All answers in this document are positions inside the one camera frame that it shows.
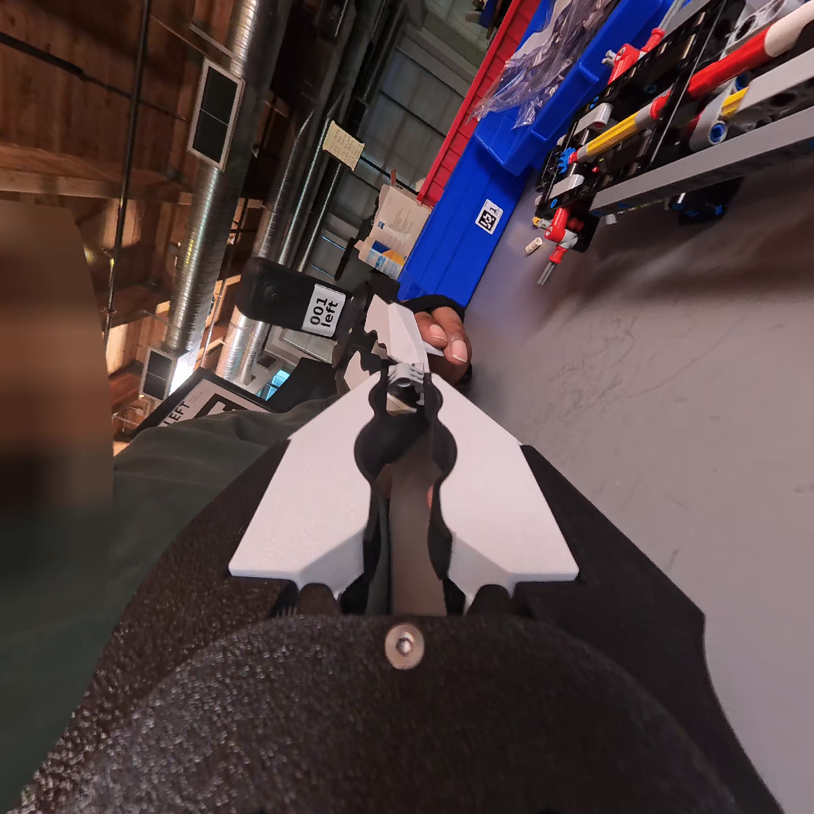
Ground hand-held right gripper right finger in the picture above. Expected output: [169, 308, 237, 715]
[420, 374, 580, 600]

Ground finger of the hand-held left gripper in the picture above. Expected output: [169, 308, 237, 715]
[337, 343, 391, 392]
[364, 294, 447, 376]

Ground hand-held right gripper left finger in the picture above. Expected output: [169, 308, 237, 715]
[228, 374, 390, 600]

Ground small grey red lego piece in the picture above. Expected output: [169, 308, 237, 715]
[383, 361, 428, 419]

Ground lego car chassis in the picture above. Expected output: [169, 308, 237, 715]
[533, 0, 814, 285]

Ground person's left hand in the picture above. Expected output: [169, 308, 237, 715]
[412, 304, 476, 384]

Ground blue labelled plastic bin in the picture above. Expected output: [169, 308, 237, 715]
[397, 153, 532, 306]

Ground white cardboard box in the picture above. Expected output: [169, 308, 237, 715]
[362, 184, 435, 281]

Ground black framed sign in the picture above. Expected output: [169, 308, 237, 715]
[129, 368, 284, 441]

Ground white framed vent grille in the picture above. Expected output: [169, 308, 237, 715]
[186, 59, 247, 171]
[139, 345, 180, 403]

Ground red plastic bin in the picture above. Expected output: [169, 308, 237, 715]
[416, 0, 541, 207]

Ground pale paper note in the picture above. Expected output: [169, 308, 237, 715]
[320, 120, 368, 173]

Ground person's green sweater torso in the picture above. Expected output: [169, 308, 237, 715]
[0, 394, 344, 802]

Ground clear plastic bag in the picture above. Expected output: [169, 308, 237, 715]
[467, 0, 614, 125]

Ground silver ventilation duct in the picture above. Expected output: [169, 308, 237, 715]
[216, 114, 319, 385]
[162, 0, 281, 363]

